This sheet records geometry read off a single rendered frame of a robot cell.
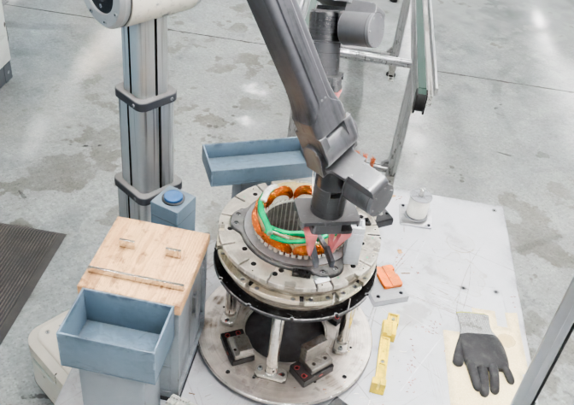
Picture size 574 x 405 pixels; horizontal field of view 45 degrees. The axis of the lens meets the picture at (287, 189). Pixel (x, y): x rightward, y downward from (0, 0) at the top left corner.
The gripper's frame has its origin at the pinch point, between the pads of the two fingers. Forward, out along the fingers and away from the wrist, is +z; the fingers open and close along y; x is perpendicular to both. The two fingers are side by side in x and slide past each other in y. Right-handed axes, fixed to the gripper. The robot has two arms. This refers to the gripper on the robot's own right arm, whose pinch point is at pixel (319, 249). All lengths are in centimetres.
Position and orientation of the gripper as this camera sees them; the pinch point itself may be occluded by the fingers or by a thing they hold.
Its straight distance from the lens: 121.8
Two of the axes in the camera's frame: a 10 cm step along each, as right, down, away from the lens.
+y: 9.8, -0.2, 2.1
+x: -1.8, -6.1, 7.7
